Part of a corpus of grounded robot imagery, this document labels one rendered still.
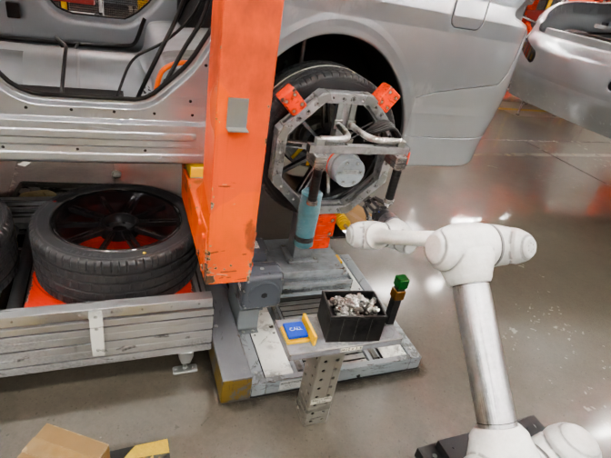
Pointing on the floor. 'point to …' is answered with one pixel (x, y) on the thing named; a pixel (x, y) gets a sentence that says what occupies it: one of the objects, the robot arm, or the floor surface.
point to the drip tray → (44, 189)
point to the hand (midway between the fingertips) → (365, 197)
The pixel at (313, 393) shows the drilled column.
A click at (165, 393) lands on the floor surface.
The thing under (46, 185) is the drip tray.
